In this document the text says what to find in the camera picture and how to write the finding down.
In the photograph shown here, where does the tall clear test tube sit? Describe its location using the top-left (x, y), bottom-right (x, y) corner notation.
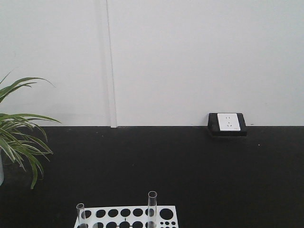
top-left (148, 190), bottom-right (157, 228)

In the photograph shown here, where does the white wall cable conduit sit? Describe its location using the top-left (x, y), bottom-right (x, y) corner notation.
top-left (105, 0), bottom-right (118, 128)

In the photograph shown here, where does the black wall socket box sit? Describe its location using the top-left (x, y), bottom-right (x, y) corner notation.
top-left (208, 113), bottom-right (247, 137)

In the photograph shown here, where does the green spider plant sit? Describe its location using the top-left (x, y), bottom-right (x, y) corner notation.
top-left (0, 70), bottom-right (62, 190)

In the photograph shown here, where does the short clear test tube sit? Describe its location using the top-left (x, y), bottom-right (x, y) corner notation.
top-left (76, 203), bottom-right (87, 228)

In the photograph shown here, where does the white test tube rack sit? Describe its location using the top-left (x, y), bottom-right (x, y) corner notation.
top-left (82, 205), bottom-right (179, 228)

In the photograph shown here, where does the white plant pot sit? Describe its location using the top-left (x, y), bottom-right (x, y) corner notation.
top-left (0, 154), bottom-right (4, 185)

